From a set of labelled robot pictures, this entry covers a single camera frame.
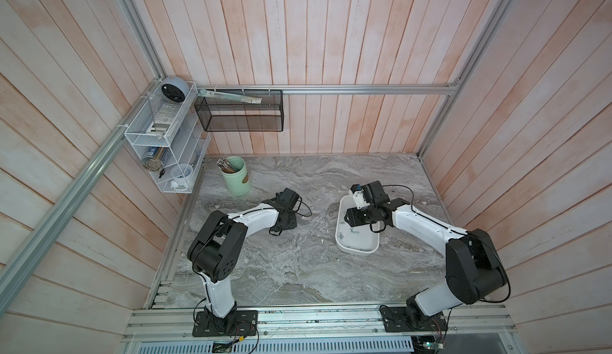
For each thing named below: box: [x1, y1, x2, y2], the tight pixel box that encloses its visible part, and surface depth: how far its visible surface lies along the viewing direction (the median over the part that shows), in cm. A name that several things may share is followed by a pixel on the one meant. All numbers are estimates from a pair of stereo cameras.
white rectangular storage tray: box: [334, 194, 381, 255], surface depth 92 cm
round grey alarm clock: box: [160, 76, 189, 103], surface depth 83 cm
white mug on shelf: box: [169, 163, 194, 191], surface depth 93 cm
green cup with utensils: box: [216, 156, 252, 197], surface depth 99 cm
